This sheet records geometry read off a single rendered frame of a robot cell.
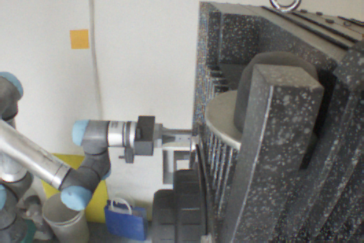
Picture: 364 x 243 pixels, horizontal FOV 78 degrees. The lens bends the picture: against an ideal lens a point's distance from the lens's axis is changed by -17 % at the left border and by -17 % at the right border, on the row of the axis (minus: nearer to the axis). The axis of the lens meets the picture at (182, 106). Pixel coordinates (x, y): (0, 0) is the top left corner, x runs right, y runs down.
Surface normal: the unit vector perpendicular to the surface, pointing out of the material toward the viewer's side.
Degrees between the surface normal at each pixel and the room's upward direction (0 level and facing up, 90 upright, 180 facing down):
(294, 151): 90
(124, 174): 90
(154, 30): 90
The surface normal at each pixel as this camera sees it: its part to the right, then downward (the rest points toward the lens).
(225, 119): 0.04, -0.88
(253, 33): 0.03, 0.47
